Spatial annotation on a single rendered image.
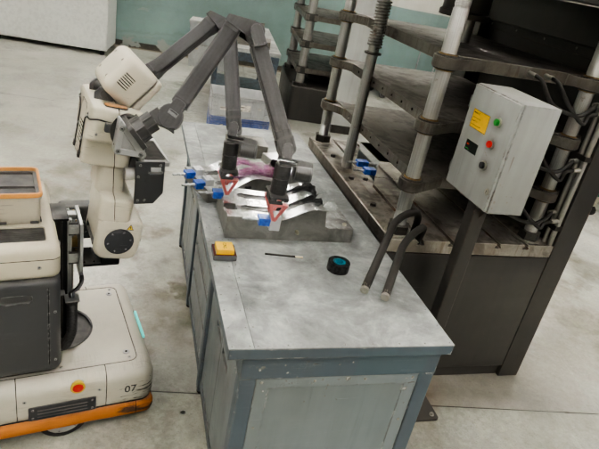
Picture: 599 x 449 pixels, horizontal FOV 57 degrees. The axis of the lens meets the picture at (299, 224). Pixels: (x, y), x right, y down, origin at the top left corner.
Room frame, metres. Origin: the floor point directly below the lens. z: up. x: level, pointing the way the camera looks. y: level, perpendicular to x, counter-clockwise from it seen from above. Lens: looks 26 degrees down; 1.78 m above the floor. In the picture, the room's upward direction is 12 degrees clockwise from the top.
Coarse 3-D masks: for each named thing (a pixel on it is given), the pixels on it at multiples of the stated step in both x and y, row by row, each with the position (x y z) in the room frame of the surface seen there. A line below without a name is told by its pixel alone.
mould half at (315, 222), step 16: (240, 192) 2.03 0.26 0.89; (256, 192) 2.08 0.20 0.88; (304, 192) 2.06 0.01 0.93; (240, 208) 1.88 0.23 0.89; (304, 208) 1.93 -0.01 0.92; (320, 208) 1.93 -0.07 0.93; (336, 208) 2.14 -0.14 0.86; (224, 224) 1.84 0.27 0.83; (240, 224) 1.82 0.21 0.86; (256, 224) 1.84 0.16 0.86; (288, 224) 1.88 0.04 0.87; (304, 224) 1.90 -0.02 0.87; (320, 224) 1.92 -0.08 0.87; (336, 224) 1.98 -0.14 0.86; (288, 240) 1.89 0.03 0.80; (304, 240) 1.91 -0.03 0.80; (320, 240) 1.93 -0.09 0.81; (336, 240) 1.95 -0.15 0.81
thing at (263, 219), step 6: (246, 216) 1.72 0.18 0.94; (258, 216) 1.73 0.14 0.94; (264, 216) 1.74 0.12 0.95; (270, 216) 1.74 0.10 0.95; (258, 222) 1.72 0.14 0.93; (264, 222) 1.72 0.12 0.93; (270, 222) 1.73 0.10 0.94; (276, 222) 1.73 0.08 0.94; (270, 228) 1.73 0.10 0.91; (276, 228) 1.74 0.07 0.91
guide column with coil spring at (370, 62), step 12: (384, 0) 2.88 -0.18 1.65; (384, 12) 2.88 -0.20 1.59; (372, 36) 2.90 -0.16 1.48; (372, 48) 2.88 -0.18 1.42; (372, 60) 2.88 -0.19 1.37; (372, 72) 2.89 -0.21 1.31; (360, 84) 2.90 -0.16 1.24; (360, 96) 2.89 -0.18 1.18; (360, 108) 2.88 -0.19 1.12; (360, 120) 2.89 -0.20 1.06; (348, 144) 2.89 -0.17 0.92; (348, 156) 2.88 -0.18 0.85
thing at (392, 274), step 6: (396, 252) 1.84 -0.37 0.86; (402, 252) 1.84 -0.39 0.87; (396, 258) 1.79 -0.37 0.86; (402, 258) 1.82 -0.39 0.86; (396, 264) 1.76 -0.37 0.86; (390, 270) 1.73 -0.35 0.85; (396, 270) 1.73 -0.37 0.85; (390, 276) 1.69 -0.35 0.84; (396, 276) 1.70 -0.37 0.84; (390, 282) 1.65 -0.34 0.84; (384, 288) 1.63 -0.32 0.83; (390, 288) 1.63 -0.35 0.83; (384, 294) 1.59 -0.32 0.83; (384, 300) 1.59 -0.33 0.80
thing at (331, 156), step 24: (312, 144) 3.26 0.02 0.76; (336, 144) 3.34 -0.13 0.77; (336, 168) 2.85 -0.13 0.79; (360, 192) 2.57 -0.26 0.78; (384, 216) 2.33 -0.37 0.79; (432, 216) 2.45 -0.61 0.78; (456, 216) 2.51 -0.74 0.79; (504, 216) 2.64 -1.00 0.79; (432, 240) 2.19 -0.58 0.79; (480, 240) 2.29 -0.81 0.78; (504, 240) 2.35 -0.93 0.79
